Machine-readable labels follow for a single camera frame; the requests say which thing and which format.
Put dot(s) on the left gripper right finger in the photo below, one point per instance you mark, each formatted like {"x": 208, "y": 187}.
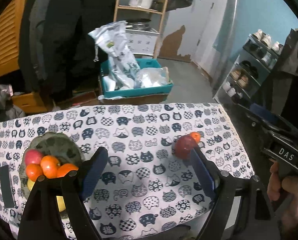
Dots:
{"x": 241, "y": 208}

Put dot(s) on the small mandarin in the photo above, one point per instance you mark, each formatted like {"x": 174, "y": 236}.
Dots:
{"x": 196, "y": 136}

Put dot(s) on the cat pattern tablecloth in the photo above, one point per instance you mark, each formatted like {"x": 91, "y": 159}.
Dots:
{"x": 144, "y": 188}

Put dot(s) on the white rice bag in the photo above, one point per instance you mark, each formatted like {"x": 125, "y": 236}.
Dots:
{"x": 112, "y": 39}

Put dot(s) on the wooden drawer box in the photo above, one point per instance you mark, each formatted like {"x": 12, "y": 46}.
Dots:
{"x": 30, "y": 103}

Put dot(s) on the grey hanging bag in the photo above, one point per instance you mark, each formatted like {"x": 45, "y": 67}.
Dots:
{"x": 178, "y": 4}

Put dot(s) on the person's right hand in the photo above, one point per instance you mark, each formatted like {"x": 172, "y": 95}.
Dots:
{"x": 289, "y": 184}

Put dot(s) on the shoe rack with shoes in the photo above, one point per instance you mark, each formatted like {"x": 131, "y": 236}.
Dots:
{"x": 250, "y": 69}

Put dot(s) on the white patterned storage box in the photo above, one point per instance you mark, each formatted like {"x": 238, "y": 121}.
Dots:
{"x": 142, "y": 42}

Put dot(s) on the wooden shelf rack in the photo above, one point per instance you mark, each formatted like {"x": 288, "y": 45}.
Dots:
{"x": 150, "y": 12}

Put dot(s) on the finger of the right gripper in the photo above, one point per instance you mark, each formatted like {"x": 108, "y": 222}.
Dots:
{"x": 263, "y": 113}

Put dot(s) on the orange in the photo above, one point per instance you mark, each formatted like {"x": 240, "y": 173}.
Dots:
{"x": 50, "y": 165}
{"x": 65, "y": 169}
{"x": 33, "y": 171}

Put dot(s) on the wooden louvered wardrobe door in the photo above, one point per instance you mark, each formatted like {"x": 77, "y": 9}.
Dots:
{"x": 10, "y": 22}

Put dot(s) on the yellow pear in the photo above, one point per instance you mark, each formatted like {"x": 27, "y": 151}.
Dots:
{"x": 61, "y": 203}
{"x": 30, "y": 184}

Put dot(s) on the yellow pear front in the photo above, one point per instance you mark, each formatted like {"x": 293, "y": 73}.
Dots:
{"x": 30, "y": 184}

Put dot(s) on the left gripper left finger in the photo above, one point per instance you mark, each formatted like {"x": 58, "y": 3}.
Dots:
{"x": 41, "y": 218}

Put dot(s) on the white cooking pot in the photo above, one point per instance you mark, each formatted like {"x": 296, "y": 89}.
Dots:
{"x": 146, "y": 4}

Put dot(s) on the clear plastic bag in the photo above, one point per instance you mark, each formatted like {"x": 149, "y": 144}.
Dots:
{"x": 152, "y": 77}

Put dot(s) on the black hanging coat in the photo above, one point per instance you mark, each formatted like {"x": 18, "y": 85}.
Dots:
{"x": 56, "y": 52}

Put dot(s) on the black phone on table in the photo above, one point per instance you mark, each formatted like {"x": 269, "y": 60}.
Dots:
{"x": 6, "y": 188}

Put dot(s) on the steel pot on box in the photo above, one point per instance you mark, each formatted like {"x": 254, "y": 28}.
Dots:
{"x": 138, "y": 24}

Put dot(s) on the green patterned glass plate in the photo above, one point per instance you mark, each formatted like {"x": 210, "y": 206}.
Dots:
{"x": 56, "y": 144}

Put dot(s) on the dark red apple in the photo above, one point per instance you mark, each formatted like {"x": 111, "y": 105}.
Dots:
{"x": 183, "y": 147}

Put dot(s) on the yellow pear back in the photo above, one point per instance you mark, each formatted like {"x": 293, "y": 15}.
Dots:
{"x": 61, "y": 203}

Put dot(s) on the grey clothes pile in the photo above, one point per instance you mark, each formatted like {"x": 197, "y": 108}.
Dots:
{"x": 8, "y": 110}

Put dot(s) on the teal plastic crate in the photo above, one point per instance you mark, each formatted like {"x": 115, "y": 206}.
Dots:
{"x": 111, "y": 88}

